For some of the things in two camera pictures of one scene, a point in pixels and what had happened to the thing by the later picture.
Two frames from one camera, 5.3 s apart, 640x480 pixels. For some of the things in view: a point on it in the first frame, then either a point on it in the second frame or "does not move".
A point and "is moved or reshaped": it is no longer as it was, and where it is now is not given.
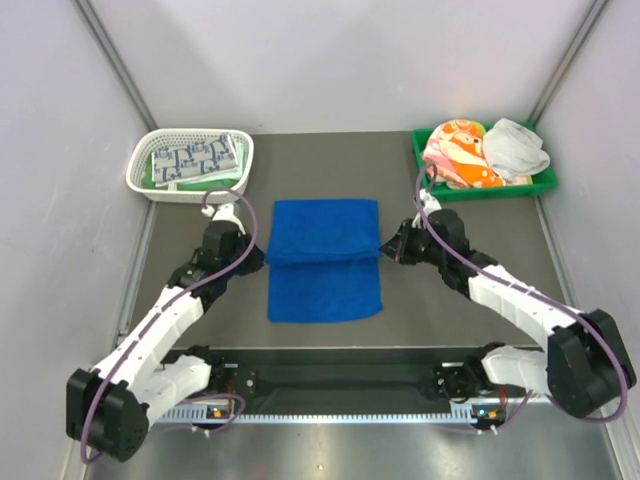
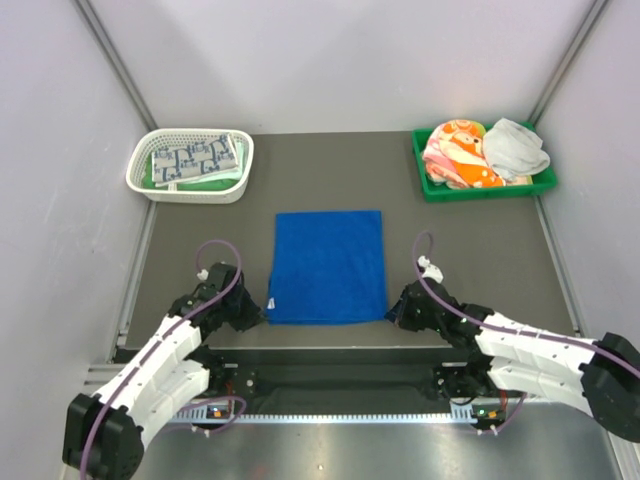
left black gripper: x=256 y=261 to x=252 y=311
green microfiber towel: x=211 y=185 does not move
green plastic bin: x=541 y=183 does not move
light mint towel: x=233 y=173 does not move
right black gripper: x=398 y=247 to x=399 y=313
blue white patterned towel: x=193 y=161 does not move
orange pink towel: x=454 y=148 does not move
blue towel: x=324 y=261 is moved or reshaped
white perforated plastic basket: x=178 y=165 does not move
